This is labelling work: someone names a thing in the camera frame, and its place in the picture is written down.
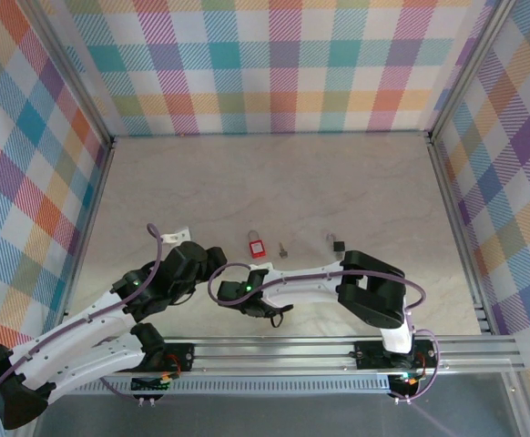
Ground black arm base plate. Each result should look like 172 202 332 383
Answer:
159 341 196 373
354 339 438 371

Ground aluminium back rail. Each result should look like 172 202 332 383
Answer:
109 129 433 138

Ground black connector board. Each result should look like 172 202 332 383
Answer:
390 372 423 400
130 375 171 392

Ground aluminium mounting rail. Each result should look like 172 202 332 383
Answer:
23 336 525 377

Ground red padlock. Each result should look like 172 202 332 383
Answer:
245 229 269 260

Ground slotted grey cable duct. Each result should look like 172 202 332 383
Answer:
46 375 398 397

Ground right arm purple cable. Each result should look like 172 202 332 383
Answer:
208 262 443 404

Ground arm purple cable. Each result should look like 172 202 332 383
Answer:
208 262 443 404
0 222 164 427

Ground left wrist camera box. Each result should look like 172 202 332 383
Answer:
159 226 193 245

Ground aluminium frame post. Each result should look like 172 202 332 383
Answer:
504 372 530 437
426 0 519 140
22 0 116 149

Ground aluminium side rail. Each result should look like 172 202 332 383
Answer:
54 136 118 340
426 134 496 336

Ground grey shelf panel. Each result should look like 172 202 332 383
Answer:
32 394 521 437

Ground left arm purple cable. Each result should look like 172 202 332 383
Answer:
0 222 164 427

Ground black padlock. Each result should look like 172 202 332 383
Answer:
324 231 346 254

